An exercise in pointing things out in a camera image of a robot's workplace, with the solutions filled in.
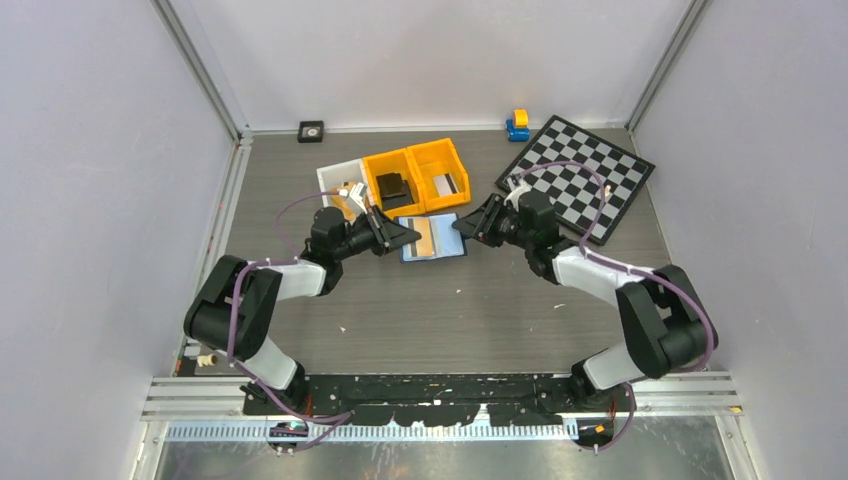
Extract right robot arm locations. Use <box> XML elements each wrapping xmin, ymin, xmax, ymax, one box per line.
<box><xmin>453</xmin><ymin>190</ymin><xmax>717</xmax><ymax>411</ymax></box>

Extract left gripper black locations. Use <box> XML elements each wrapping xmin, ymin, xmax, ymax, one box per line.
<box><xmin>334</xmin><ymin>205</ymin><xmax>420</xmax><ymax>262</ymax></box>

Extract gold striped card pocket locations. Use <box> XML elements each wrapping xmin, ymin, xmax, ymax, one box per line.
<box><xmin>403</xmin><ymin>217</ymin><xmax>436</xmax><ymax>261</ymax></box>

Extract small beige spool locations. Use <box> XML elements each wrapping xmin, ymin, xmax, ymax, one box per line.
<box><xmin>195</xmin><ymin>354</ymin><xmax>218</xmax><ymax>368</ymax></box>

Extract white plastic bin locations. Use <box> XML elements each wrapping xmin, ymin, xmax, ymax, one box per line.
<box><xmin>316</xmin><ymin>158</ymin><xmax>374</xmax><ymax>222</ymax></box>

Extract tan items in white bin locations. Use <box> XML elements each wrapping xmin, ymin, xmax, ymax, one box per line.
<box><xmin>332</xmin><ymin>182</ymin><xmax>361</xmax><ymax>216</ymax></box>

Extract small black square device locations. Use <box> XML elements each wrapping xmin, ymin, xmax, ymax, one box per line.
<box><xmin>297</xmin><ymin>120</ymin><xmax>325</xmax><ymax>143</ymax></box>

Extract black white chessboard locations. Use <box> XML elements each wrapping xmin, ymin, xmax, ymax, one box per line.
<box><xmin>495</xmin><ymin>115</ymin><xmax>655</xmax><ymax>246</ymax></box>

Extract blue leather card holder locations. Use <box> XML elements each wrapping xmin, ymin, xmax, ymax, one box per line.
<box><xmin>396</xmin><ymin>213</ymin><xmax>468</xmax><ymax>263</ymax></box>

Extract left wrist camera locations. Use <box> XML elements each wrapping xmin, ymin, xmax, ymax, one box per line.
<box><xmin>350</xmin><ymin>182</ymin><xmax>370</xmax><ymax>219</ymax></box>

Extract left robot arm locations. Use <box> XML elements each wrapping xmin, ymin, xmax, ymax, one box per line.
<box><xmin>183</xmin><ymin>207</ymin><xmax>421</xmax><ymax>414</ymax></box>

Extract card in orange bin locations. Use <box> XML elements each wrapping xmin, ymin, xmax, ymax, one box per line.
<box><xmin>433</xmin><ymin>173</ymin><xmax>461</xmax><ymax>197</ymax></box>

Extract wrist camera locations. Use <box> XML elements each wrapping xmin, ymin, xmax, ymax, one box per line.
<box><xmin>350</xmin><ymin>182</ymin><xmax>370</xmax><ymax>219</ymax></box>
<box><xmin>504</xmin><ymin>176</ymin><xmax>532</xmax><ymax>211</ymax></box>

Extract orange plastic bin left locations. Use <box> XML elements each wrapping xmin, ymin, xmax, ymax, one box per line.
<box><xmin>363</xmin><ymin>148</ymin><xmax>425</xmax><ymax>219</ymax></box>

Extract orange plastic bin right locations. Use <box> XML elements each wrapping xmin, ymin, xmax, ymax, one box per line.
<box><xmin>407</xmin><ymin>138</ymin><xmax>472</xmax><ymax>212</ymax></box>

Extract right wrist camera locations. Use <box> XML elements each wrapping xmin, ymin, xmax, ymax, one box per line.
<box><xmin>504</xmin><ymin>176</ymin><xmax>532</xmax><ymax>211</ymax></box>

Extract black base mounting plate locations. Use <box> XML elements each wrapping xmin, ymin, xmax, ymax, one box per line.
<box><xmin>241</xmin><ymin>373</ymin><xmax>631</xmax><ymax>427</ymax></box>

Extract black object in bin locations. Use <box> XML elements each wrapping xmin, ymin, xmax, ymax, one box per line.
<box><xmin>376</xmin><ymin>172</ymin><xmax>414</xmax><ymax>211</ymax></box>

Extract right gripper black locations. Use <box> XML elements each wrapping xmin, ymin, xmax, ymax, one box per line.
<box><xmin>452</xmin><ymin>193</ymin><xmax>535</xmax><ymax>250</ymax></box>

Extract orange plastic bin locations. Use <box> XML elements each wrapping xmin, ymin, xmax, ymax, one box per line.
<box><xmin>363</xmin><ymin>148</ymin><xmax>425</xmax><ymax>219</ymax></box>
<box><xmin>407</xmin><ymin>138</ymin><xmax>472</xmax><ymax>212</ymax></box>

